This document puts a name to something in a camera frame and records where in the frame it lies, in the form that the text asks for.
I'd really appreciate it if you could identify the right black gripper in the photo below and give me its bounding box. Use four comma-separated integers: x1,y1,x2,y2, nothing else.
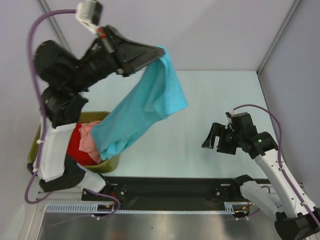
201,122,243,155

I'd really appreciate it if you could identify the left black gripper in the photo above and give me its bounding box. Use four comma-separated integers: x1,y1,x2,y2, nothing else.
64,24,164,94

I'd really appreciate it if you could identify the turquoise t shirt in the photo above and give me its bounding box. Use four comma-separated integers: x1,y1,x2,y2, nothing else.
90,52,188,161

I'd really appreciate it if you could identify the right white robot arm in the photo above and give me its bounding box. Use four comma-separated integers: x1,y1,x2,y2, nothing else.
201,122,320,240

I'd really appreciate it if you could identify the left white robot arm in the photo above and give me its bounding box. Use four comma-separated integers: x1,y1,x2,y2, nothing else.
28,25,165,200

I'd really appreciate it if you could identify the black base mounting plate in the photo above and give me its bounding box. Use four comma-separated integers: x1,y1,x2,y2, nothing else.
81,174,252,206

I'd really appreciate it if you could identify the pink t shirt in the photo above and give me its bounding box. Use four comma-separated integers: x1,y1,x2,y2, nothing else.
78,120,103,164

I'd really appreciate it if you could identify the olive green plastic bin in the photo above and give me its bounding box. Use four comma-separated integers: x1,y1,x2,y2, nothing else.
27,111,121,173

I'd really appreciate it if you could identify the red t shirt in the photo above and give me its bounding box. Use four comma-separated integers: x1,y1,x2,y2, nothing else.
67,123,97,166

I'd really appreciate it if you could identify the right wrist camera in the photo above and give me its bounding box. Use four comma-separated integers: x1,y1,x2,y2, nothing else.
231,112,257,134

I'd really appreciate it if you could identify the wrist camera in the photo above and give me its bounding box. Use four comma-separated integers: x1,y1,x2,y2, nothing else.
231,112,257,134
75,0,103,34

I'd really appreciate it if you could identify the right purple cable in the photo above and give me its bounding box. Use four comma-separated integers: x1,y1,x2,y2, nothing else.
226,104,320,226

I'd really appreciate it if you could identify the purple cable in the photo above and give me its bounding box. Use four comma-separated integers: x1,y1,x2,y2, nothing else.
24,9,121,221
226,104,320,226

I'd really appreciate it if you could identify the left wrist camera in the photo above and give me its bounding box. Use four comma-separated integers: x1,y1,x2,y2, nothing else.
75,0,103,34

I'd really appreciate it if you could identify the white slotted cable duct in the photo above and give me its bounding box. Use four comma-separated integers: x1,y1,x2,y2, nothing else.
45,201,253,215

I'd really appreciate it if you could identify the left aluminium frame post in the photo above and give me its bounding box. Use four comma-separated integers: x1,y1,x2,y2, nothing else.
35,0,71,52

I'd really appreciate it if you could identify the aluminium frame post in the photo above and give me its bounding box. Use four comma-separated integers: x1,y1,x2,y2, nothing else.
256,0,304,78
35,0,71,52

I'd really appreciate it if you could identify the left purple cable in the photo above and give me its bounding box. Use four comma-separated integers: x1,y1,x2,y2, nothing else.
24,9,121,221

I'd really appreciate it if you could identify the right aluminium frame post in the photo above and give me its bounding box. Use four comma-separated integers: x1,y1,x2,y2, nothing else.
256,0,304,78

